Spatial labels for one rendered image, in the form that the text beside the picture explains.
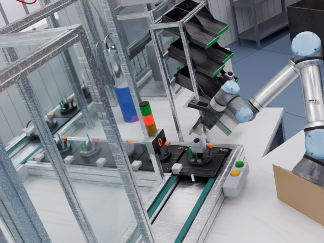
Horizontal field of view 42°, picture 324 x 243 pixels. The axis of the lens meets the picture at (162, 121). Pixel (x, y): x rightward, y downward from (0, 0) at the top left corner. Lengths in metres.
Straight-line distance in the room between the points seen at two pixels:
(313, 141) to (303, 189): 0.22
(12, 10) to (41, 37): 3.84
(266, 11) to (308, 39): 5.30
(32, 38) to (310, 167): 1.29
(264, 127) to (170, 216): 0.92
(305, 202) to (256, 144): 0.66
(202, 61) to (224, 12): 4.27
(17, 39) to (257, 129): 1.74
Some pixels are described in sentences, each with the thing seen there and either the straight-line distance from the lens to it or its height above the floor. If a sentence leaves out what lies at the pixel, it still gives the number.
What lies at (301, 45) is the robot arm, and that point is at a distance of 1.91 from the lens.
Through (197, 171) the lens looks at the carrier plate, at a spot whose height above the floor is 0.97.
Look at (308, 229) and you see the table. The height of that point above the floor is 0.86.
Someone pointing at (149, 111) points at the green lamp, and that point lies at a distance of 1.97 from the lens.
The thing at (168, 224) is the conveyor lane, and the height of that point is 0.92.
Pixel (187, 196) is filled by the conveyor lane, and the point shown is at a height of 0.92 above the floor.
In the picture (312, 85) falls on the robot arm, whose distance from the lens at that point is 1.88.
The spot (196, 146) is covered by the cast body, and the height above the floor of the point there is 1.07.
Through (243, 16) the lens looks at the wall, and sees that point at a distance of 6.84.
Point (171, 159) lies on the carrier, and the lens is 2.33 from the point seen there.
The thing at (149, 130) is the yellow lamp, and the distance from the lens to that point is 2.01.
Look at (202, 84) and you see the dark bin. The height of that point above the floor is 1.25.
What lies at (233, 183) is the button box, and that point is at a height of 0.96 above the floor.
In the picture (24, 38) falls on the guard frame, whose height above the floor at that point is 1.98.
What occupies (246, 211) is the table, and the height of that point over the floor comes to 0.86.
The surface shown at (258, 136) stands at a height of 0.86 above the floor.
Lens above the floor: 2.23
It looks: 27 degrees down
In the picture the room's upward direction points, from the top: 16 degrees counter-clockwise
